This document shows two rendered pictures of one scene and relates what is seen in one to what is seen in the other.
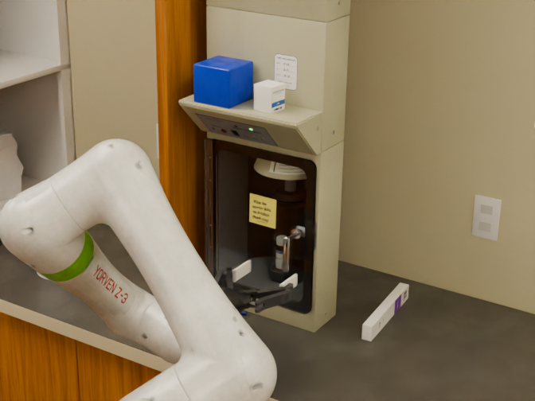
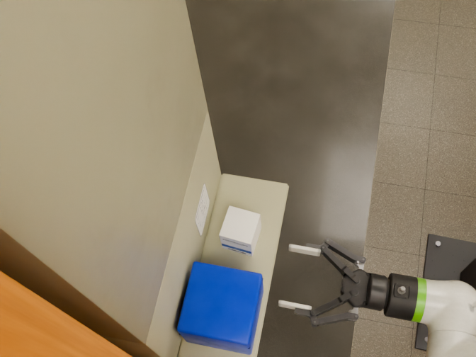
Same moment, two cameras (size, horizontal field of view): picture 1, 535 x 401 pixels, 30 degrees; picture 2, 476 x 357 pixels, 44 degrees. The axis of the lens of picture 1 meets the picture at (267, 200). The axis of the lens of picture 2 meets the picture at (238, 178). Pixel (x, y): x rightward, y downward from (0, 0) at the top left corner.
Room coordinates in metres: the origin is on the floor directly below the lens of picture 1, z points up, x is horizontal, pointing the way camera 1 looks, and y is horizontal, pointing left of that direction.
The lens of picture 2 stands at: (2.22, 0.31, 2.39)
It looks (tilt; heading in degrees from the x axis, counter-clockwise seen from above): 65 degrees down; 258
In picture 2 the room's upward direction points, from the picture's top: 8 degrees counter-clockwise
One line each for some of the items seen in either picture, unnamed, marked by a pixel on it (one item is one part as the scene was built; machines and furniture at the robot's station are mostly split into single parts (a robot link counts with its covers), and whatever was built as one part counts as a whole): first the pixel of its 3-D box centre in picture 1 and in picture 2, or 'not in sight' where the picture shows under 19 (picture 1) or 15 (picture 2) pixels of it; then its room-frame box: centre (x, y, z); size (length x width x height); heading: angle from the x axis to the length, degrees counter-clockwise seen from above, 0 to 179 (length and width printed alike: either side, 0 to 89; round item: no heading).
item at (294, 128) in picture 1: (249, 126); (236, 278); (2.19, 0.04, 1.46); 0.32 x 0.11 x 0.10; 58
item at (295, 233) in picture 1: (290, 250); not in sight; (2.15, -0.06, 1.17); 0.05 x 0.03 x 0.10; 148
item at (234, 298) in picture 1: (231, 301); (363, 289); (1.93, 0.08, 1.14); 0.09 x 0.08 x 0.07; 148
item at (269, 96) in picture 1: (269, 96); (241, 231); (2.16, 0.00, 1.54); 0.05 x 0.05 x 0.06; 52
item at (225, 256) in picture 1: (259, 226); not in sight; (2.23, 0.02, 1.19); 0.30 x 0.01 x 0.40; 58
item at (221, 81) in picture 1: (223, 81); (222, 308); (2.23, 0.11, 1.56); 0.10 x 0.10 x 0.09; 58
